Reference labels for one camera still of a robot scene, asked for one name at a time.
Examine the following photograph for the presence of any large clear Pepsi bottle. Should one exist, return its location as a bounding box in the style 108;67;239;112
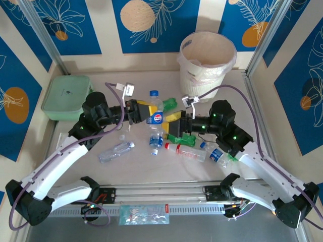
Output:
146;90;165;136

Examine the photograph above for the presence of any green bottle with yellow cap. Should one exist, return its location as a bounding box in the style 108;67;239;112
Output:
163;132;197;147

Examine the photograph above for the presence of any clear bottle with red cap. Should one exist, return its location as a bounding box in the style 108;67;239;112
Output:
164;142;207;162

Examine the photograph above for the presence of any small bottle with blue label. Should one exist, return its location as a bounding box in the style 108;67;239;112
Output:
148;133;164;156

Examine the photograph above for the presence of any small Pepsi bottle blue cap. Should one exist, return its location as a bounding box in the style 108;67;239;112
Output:
199;142;229;168

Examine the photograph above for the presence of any clear bottle with white label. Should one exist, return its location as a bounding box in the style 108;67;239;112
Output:
97;140;136;164

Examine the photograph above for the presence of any cream plastic bin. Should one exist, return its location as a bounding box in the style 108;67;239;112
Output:
179;31;238;103

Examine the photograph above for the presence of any clear plastic bin liner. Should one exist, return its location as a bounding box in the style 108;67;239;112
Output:
176;32;238;86

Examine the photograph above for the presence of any mint green zipper case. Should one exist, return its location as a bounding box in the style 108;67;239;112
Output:
41;75;94;121

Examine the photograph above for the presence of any clear printed plastic packet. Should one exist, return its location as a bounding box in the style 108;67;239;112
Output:
118;203;171;225

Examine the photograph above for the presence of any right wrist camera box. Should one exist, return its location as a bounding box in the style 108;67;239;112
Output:
181;94;200;108

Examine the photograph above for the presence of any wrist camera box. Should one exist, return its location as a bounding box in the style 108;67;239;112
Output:
181;94;200;108
115;82;136;98

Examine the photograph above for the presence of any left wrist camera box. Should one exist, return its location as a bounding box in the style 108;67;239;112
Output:
115;82;136;98

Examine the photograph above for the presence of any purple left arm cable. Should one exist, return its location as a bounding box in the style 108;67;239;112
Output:
9;82;127;231

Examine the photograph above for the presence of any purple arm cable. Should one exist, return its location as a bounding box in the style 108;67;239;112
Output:
198;84;323;227
9;82;127;231

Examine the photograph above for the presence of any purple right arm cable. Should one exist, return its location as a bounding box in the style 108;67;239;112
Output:
198;84;323;227

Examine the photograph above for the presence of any aluminium side rail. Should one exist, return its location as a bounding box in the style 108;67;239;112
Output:
242;70;268;152

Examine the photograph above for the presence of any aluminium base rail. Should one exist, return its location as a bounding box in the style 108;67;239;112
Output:
47;180;278;204

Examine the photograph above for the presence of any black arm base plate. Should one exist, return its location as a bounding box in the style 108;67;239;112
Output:
204;185;225;202
97;188;117;204

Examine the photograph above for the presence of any grey slotted cable duct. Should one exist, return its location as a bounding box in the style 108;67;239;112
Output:
47;203;227;218

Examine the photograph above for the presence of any aluminium frame post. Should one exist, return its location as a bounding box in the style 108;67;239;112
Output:
18;0;71;76
246;0;290;76

